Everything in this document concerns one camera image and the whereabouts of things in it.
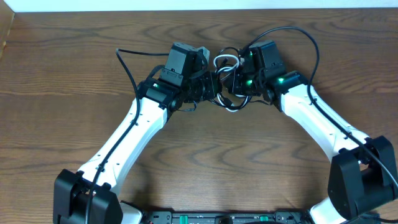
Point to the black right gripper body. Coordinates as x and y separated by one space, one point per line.
244 84

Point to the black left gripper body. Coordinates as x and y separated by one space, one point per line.
210 86

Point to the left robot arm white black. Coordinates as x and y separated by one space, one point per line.
90 195

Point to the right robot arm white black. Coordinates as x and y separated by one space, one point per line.
363 170

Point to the wooden side panel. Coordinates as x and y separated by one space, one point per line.
7 16

